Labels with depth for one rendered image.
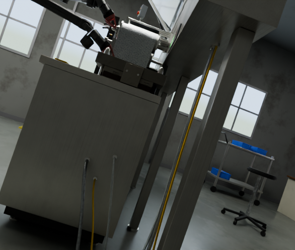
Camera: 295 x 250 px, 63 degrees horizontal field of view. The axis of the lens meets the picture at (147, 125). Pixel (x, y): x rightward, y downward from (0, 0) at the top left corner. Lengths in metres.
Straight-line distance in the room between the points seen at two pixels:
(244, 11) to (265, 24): 0.08
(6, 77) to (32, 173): 3.98
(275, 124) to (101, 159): 5.34
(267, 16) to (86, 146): 0.98
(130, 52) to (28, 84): 3.72
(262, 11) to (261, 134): 5.33
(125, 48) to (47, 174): 0.87
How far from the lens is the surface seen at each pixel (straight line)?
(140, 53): 1.60
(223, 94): 0.84
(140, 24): 1.99
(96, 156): 1.32
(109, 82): 1.31
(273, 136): 6.29
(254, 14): 0.86
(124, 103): 1.29
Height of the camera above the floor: 0.74
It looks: level
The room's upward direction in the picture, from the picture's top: 19 degrees clockwise
